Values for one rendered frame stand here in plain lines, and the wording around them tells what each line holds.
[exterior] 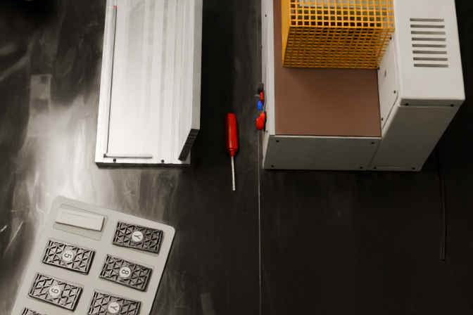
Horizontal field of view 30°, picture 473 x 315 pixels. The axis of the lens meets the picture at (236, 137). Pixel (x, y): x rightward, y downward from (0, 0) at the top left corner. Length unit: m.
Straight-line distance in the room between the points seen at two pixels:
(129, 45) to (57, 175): 0.35
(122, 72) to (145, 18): 0.15
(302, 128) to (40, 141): 0.60
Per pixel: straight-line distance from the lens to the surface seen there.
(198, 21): 1.87
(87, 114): 2.02
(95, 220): 1.91
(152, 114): 1.99
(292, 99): 1.81
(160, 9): 2.11
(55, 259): 1.89
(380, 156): 1.90
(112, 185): 1.95
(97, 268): 1.89
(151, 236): 1.89
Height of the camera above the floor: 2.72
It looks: 67 degrees down
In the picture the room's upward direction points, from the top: 5 degrees clockwise
